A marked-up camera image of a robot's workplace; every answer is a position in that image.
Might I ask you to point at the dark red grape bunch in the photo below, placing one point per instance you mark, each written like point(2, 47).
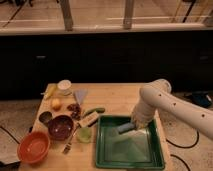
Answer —
point(75, 110)

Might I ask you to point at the white rectangular block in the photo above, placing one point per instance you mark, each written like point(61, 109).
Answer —
point(89, 119)

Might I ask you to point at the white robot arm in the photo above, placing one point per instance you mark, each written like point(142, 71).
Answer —
point(157, 95)

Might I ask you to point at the grey-blue cone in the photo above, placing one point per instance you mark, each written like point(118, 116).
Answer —
point(80, 95)

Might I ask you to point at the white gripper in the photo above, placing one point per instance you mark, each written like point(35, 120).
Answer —
point(142, 115)

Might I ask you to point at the dark purple bowl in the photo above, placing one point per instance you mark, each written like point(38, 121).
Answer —
point(60, 127)

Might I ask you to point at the orange bowl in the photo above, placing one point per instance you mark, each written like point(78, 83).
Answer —
point(34, 147)

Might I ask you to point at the white cup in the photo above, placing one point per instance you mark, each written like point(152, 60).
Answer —
point(64, 87)

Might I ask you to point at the dark cabinet counter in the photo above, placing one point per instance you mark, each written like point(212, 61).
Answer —
point(30, 60)

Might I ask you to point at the light green cup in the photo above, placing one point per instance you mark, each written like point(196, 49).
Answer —
point(84, 134)

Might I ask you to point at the blue-grey sponge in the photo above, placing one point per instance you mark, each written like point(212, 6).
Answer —
point(125, 128)

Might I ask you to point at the blue-black device on floor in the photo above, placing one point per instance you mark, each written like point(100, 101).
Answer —
point(200, 98)

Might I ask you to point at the green plastic tray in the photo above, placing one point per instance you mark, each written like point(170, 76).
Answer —
point(131, 150)

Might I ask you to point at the yellow banana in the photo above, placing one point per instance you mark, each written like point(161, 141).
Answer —
point(49, 92)

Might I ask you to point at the green cucumber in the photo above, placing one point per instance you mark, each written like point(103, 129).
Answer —
point(98, 110)

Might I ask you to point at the fork with wooden handle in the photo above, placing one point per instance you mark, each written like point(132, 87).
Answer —
point(69, 143)

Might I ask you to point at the small dark cup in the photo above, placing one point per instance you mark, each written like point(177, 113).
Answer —
point(45, 117)

